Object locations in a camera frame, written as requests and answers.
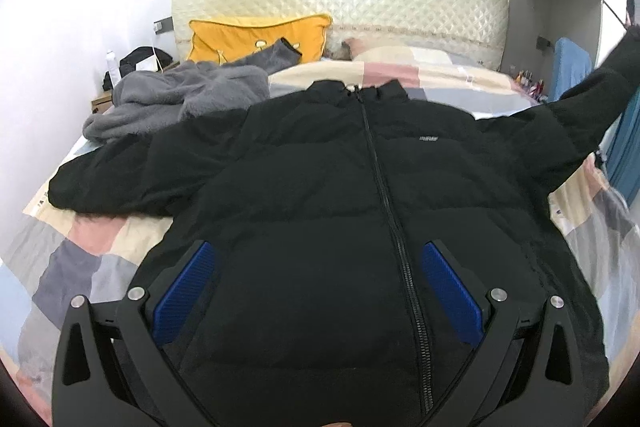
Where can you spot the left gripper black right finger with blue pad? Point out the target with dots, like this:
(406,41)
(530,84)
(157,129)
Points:
(524,369)

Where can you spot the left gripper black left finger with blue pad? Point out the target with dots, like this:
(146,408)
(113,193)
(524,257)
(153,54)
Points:
(110,368)

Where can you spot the black puffer jacket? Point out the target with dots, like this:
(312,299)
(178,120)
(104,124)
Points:
(318,205)

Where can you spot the pastel patchwork bed cover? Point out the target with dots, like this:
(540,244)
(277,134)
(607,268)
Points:
(58,255)

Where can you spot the wooden nightstand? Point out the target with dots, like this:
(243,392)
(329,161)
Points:
(101,103)

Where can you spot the grey fleece garment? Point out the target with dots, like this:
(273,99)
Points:
(145,102)

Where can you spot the small bottles on shelf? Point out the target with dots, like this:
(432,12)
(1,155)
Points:
(534,88)

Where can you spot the blue fabric item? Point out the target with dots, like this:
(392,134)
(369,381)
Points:
(571,65)

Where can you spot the yellow cushion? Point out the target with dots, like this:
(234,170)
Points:
(227,38)

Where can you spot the cream quilted headboard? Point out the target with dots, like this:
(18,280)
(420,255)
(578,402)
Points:
(475,29)

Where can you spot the pink pillow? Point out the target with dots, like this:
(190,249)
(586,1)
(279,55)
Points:
(356,46)

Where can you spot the wall socket right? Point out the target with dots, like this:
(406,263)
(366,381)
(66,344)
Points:
(542,43)

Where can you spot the wall socket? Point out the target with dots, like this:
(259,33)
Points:
(542,43)
(164,25)

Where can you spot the wall socket left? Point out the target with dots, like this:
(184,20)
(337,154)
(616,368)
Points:
(164,25)

